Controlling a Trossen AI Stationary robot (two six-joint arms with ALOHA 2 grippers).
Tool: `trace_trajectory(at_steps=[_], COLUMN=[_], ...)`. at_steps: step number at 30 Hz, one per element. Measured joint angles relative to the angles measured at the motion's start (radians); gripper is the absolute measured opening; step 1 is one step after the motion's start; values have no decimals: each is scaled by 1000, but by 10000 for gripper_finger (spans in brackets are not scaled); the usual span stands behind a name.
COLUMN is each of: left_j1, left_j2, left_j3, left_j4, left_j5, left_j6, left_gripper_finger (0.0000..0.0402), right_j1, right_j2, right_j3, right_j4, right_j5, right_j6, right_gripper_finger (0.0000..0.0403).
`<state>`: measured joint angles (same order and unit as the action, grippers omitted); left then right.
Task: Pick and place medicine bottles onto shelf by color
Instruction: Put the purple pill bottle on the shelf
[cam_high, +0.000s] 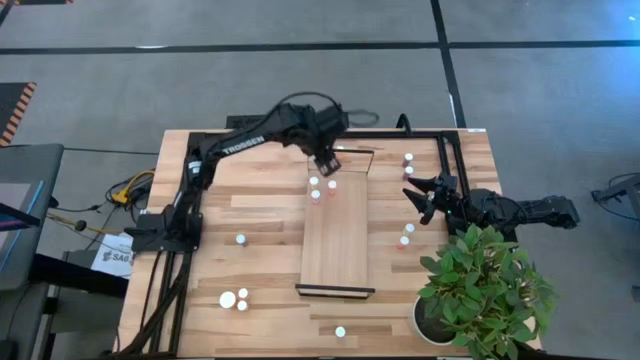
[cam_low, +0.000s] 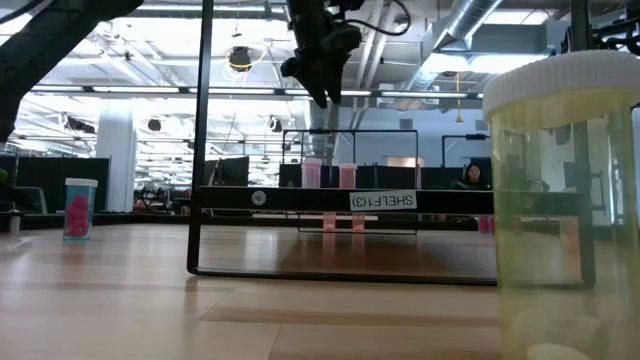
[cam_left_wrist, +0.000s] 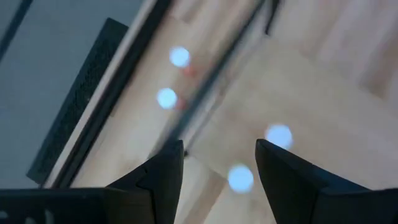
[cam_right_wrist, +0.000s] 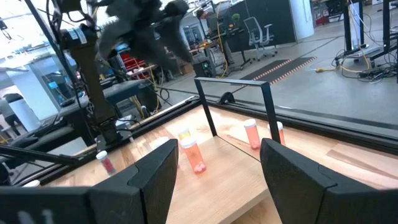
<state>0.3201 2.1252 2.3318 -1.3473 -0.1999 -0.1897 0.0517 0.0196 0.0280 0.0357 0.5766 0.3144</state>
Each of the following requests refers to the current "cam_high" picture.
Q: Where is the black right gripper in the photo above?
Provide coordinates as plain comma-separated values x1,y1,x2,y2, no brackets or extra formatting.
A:
402,173,474,226

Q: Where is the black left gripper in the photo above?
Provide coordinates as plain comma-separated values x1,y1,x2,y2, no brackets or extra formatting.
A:
302,103,351,177

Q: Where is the clear acrylic tray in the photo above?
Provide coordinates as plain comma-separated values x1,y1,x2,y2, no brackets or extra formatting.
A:
294,148,377,300

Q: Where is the green leafy plant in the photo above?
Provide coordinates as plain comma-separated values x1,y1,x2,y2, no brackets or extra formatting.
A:
417,223,559,360

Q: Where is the white plant pot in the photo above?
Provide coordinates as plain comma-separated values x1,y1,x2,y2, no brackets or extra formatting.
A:
411,294,459,347

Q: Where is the black floor stand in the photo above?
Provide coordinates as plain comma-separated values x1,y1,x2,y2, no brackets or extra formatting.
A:
591,172,640,222

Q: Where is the white paper with logo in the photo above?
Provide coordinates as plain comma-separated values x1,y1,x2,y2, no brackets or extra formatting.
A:
90,232,136,279

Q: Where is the grey cart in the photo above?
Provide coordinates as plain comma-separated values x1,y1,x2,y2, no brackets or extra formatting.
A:
0,143,130,360

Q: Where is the black mat striped orange edge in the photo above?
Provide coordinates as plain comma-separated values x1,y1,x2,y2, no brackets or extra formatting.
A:
0,82,38,147

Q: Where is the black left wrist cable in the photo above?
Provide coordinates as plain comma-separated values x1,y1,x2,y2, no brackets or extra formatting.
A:
272,90,381,127

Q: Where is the yellow cable with connector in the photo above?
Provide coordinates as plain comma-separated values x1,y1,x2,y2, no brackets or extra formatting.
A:
107,168,157,206

